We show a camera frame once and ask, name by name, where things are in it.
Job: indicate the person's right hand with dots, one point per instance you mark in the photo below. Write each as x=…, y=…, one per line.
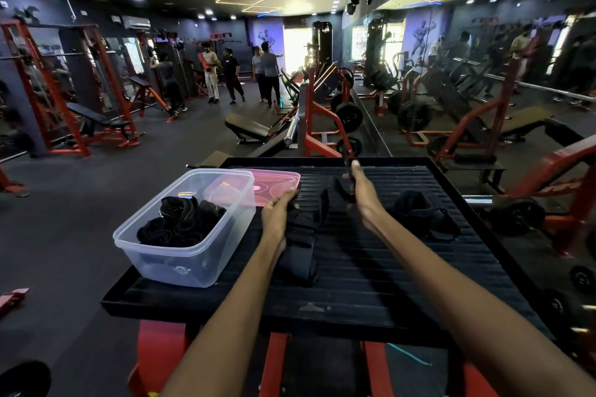
x=368, y=203

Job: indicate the person's left hand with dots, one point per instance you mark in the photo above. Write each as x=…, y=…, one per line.
x=274, y=224

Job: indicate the clear plastic container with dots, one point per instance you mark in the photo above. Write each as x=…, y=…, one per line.
x=186, y=271

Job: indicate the person's left forearm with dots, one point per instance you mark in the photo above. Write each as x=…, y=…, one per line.
x=219, y=341

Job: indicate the person's right forearm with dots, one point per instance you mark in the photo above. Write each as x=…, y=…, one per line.
x=475, y=317

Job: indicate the pink plastic lid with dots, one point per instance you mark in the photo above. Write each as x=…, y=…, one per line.
x=279, y=185

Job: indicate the black weight plate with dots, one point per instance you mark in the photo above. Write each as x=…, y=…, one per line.
x=349, y=117

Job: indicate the black ribbed platform tray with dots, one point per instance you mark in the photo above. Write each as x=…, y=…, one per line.
x=419, y=280

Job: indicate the chrome barbell sleeve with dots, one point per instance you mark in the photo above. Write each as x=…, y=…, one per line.
x=291, y=130

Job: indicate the black low bench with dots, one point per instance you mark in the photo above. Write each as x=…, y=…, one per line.
x=247, y=126

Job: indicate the red plate-loaded machine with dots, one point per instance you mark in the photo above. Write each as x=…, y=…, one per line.
x=309, y=108

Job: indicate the black weight stack machine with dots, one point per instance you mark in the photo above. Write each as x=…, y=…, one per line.
x=179, y=66

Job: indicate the red incline bench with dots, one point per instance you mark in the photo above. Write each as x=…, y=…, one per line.
x=139, y=81

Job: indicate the red power rack with bench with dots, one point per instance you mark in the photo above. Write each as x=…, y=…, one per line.
x=84, y=115

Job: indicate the white air conditioner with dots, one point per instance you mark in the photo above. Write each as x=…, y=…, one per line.
x=136, y=23

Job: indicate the chrome curl bar black plates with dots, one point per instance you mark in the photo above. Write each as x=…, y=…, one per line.
x=23, y=380

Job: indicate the purple bodybuilder wall mural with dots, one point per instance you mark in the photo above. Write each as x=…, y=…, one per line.
x=267, y=36

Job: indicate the large wall mirror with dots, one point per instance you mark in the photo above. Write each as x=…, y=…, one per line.
x=535, y=75

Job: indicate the red squat rack frame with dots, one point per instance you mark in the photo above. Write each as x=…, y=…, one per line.
x=10, y=187

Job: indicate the red floor bench frame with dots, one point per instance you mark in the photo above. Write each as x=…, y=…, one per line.
x=13, y=300

